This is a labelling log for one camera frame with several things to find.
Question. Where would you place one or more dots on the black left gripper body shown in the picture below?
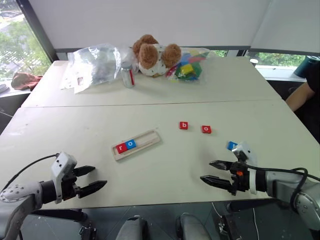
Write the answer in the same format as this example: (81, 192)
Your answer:
(68, 186)

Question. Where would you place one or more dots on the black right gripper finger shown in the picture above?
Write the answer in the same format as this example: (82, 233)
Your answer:
(221, 165)
(216, 182)

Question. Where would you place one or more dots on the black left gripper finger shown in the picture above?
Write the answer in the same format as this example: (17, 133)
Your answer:
(92, 187)
(83, 170)

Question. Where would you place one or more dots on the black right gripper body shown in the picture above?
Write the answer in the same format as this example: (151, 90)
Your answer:
(240, 178)

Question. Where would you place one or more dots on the red letter tile o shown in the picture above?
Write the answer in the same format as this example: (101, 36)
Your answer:
(206, 129)

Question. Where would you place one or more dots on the red letter tile b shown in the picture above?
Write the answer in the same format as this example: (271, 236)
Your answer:
(183, 125)

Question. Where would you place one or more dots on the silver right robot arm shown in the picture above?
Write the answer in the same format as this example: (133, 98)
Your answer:
(277, 182)

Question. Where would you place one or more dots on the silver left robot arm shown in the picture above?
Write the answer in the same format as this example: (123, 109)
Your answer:
(17, 193)

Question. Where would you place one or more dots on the person's bare forearm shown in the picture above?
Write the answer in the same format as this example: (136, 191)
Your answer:
(300, 96)

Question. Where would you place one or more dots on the red letter tile r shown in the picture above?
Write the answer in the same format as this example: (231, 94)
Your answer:
(121, 148)

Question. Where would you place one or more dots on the grey rounded robot housing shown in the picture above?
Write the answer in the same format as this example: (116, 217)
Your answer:
(131, 228)
(192, 227)

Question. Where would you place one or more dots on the blue letter tile o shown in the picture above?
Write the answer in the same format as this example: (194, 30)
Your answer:
(130, 144)

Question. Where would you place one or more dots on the wooden letter tray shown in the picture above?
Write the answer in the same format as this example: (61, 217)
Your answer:
(150, 137)

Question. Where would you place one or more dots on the bag of coloured blocks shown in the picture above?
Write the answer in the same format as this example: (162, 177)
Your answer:
(190, 67)

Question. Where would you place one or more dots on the glass jar with red label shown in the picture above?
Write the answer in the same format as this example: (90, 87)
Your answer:
(126, 77)

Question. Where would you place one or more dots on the red-brown cloth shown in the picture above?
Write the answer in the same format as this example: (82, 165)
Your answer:
(25, 80)

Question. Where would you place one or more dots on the white paper cup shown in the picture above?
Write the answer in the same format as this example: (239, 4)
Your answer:
(253, 62)

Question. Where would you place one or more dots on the clear crumpled plastic bag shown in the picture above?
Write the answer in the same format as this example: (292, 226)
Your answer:
(100, 62)

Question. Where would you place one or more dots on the brown white teddy bear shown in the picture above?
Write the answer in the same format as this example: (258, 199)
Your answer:
(150, 57)

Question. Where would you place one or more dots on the dark teal bottle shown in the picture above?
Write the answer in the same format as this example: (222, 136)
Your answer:
(305, 66)

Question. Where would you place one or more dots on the black window pillar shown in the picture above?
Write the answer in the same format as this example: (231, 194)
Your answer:
(37, 27)

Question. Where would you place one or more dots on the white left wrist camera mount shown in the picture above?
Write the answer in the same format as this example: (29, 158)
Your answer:
(62, 165)

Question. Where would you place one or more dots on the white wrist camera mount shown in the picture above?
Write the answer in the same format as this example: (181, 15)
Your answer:
(246, 151)
(62, 165)

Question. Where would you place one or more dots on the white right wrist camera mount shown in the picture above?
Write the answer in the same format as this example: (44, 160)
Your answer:
(246, 151)

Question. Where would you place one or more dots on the black table frame bar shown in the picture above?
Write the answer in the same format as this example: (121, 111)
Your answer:
(60, 214)

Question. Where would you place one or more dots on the black table leg bracket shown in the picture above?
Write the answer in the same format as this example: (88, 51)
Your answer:
(88, 232)
(226, 228)

